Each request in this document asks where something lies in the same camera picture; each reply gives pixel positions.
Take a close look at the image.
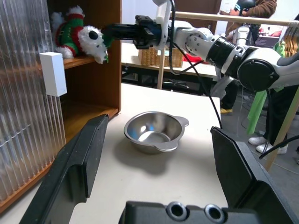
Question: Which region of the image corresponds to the person in brown jacket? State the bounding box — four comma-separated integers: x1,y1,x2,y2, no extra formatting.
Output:
230,0,299,155

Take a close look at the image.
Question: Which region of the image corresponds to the white plush toy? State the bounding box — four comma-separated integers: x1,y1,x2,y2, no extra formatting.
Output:
50,5,115,65

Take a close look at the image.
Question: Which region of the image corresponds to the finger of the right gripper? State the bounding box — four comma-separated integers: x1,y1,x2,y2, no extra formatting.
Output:
112,23,139,32
100,28,139,42

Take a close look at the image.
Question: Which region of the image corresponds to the ribbed clear sliding door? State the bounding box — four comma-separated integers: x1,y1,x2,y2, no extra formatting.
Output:
0,0,53,201
0,0,67,203

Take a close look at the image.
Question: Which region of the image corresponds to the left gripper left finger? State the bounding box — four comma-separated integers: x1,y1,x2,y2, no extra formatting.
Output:
19,113,110,224

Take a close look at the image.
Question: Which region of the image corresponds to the green hanging cloth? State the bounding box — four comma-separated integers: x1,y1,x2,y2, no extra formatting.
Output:
247,41,287,136

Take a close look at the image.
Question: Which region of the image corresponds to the white background table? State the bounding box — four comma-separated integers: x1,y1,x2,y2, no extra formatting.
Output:
121,42,218,95

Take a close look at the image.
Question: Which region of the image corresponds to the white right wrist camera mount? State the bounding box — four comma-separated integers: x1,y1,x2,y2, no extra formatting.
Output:
153,0,175,56

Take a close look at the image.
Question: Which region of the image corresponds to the person with yellow shoe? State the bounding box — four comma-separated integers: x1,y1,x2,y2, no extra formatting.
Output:
219,80,239,115

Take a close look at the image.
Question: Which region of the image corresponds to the wooden cabinet shelf board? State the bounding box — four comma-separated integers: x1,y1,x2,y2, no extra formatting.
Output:
63,56,98,70

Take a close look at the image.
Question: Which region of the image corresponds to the white bowl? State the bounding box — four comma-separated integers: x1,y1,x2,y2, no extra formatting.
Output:
123,111,190,154

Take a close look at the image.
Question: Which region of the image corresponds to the wicker basket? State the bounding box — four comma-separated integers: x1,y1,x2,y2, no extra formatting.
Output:
138,45,185,68

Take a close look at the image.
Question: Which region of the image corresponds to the white door handle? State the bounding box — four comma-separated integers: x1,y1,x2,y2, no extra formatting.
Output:
39,52,68,97

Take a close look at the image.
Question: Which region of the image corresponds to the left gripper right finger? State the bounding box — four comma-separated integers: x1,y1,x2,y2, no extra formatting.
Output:
210,126,299,224

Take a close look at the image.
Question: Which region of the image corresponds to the brown wooden cabinet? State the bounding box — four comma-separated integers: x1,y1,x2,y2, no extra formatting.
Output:
0,0,122,213

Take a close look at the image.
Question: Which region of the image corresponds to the dark cardboard box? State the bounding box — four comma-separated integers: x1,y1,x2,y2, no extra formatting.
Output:
256,29,285,49

